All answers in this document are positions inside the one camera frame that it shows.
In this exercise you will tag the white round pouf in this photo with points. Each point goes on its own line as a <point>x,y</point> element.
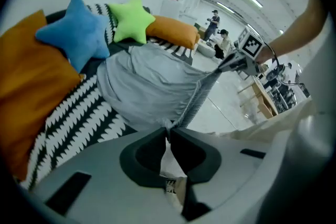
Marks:
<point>207,49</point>

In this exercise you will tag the blue star pillow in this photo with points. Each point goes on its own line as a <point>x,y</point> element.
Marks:
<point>78,34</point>

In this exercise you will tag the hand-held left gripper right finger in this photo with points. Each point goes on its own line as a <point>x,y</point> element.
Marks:
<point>236,165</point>

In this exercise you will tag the green star pillow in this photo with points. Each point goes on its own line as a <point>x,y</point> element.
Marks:
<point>131,21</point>

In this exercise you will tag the white water dispenser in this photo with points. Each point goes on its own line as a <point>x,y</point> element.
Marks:
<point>169,9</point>

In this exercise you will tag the orange cushion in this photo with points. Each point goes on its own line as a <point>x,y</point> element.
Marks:
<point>29,81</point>
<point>173,30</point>

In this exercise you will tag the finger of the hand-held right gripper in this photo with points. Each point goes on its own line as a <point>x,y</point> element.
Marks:
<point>230,58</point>
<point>227,66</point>

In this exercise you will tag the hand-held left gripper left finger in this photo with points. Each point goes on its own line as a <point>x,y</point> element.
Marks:
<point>105,178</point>

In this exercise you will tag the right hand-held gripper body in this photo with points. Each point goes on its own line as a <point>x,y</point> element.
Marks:
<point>250,44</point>

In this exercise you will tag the person's right forearm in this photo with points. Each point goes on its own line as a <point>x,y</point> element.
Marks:
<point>296,34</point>

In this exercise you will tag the grey cloth garment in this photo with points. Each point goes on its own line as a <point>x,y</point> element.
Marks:
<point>147,86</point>

